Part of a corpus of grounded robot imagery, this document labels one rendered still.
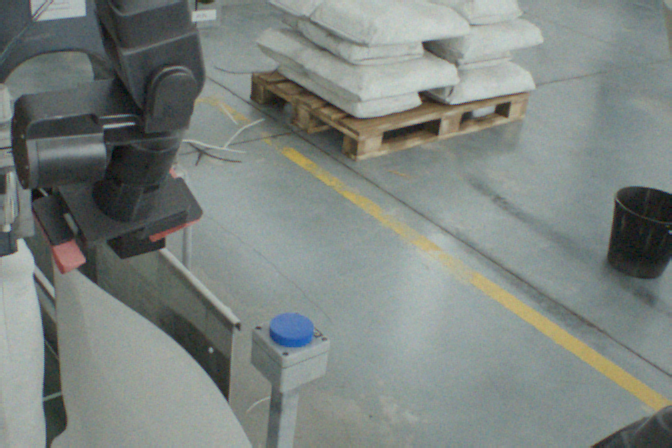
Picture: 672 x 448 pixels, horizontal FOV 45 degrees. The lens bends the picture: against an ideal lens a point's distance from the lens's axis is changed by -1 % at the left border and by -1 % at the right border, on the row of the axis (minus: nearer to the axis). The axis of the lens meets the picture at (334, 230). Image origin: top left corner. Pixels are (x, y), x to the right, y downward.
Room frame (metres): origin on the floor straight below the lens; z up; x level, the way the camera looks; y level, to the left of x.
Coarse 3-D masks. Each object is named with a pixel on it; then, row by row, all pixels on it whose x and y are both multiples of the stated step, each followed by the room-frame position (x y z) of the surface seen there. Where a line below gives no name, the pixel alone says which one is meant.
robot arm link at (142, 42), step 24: (96, 0) 0.57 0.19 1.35; (120, 0) 0.54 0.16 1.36; (144, 0) 0.55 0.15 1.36; (168, 0) 0.55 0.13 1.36; (120, 24) 0.54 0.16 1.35; (144, 24) 0.55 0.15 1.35; (168, 24) 0.56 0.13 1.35; (192, 24) 0.57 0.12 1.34; (120, 48) 0.55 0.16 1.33; (144, 48) 0.55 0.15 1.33; (168, 48) 0.56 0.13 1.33; (192, 48) 0.57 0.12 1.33; (120, 72) 0.57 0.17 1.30; (144, 72) 0.55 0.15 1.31; (192, 72) 0.57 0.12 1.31; (144, 96) 0.56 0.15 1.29
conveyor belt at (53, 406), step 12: (48, 348) 1.34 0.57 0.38; (48, 360) 1.31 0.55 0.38; (48, 372) 1.27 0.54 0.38; (48, 384) 1.24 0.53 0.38; (48, 396) 1.20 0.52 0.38; (60, 396) 1.21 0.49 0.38; (48, 408) 1.17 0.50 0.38; (60, 408) 1.17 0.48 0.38; (48, 420) 1.14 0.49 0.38; (60, 420) 1.14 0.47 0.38; (48, 432) 1.11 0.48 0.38; (60, 432) 1.11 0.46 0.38; (48, 444) 1.08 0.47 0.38
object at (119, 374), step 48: (96, 288) 0.70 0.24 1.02; (96, 336) 0.70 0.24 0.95; (144, 336) 0.65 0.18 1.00; (96, 384) 0.61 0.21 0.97; (144, 384) 0.65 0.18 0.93; (192, 384) 0.60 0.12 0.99; (96, 432) 0.62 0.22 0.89; (144, 432) 0.52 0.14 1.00; (192, 432) 0.60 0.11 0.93; (240, 432) 0.52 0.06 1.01
